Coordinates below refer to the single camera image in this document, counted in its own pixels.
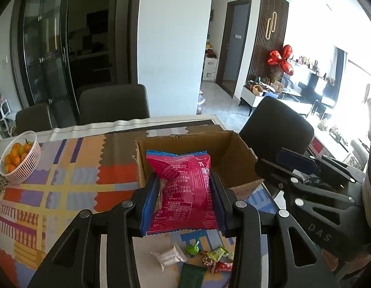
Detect dark grey dining chair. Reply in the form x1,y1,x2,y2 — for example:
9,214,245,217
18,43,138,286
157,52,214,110
15,102,57,135
79,84,151,126
238,96,315,164

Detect dark green snack packet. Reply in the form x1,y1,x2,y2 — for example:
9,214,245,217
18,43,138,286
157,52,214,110
177,263,207,288

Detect pink snack packet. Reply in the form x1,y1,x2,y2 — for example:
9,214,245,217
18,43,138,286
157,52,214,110
146,149,218,235

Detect green lollipop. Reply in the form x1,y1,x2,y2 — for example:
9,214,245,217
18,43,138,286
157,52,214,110
185,240,202,257

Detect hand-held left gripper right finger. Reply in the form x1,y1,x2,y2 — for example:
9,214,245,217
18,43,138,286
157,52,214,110
210,172,339,288

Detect slatted wooden wardrobe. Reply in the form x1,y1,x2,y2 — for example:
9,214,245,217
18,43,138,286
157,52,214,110
246,0,290,81

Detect light green candy wrapper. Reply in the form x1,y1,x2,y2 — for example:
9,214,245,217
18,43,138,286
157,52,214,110
207,245,229,261

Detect red candy packet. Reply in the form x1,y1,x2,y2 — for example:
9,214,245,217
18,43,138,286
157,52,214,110
214,261,234,273

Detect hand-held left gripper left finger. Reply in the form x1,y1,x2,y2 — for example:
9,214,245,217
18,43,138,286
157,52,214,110
28,172,160,288

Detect white plastic fruit basket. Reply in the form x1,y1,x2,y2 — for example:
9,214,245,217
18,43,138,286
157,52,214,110
0,130,42,185

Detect colourful patterned tablecloth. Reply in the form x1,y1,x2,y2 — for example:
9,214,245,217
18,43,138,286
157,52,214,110
0,117,294,288

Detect brown cardboard box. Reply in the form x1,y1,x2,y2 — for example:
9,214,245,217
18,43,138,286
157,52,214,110
134,130,264,200

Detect white snack packet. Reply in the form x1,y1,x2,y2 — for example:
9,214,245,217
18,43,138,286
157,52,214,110
150,244,189,272

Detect black framed glass door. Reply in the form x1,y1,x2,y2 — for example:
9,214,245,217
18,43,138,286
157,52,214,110
10,0,81,123

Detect dark brown room door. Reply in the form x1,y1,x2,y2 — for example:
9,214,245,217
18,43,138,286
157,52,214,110
222,0,253,96

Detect white low cabinet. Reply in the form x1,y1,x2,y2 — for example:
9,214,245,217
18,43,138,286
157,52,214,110
240,85,312,117

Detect red foil balloons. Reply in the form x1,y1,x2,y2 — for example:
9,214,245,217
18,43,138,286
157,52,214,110
267,44,295,76

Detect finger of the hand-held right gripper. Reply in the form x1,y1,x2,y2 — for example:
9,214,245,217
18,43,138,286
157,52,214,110
277,148,365,186
254,158,357,218

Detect pile of oranges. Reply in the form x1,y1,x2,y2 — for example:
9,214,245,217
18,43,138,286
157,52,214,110
4,139,34,174

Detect black television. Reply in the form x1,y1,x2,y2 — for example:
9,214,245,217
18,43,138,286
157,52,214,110
306,73,336,102

